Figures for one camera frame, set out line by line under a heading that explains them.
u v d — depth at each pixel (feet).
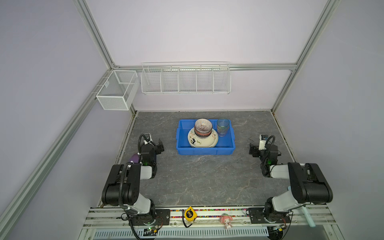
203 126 3.17
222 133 3.31
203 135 3.06
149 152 2.29
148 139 2.60
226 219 2.32
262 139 2.71
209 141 3.24
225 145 3.87
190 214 2.40
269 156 2.38
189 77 3.24
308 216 2.37
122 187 1.39
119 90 3.24
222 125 3.38
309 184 1.50
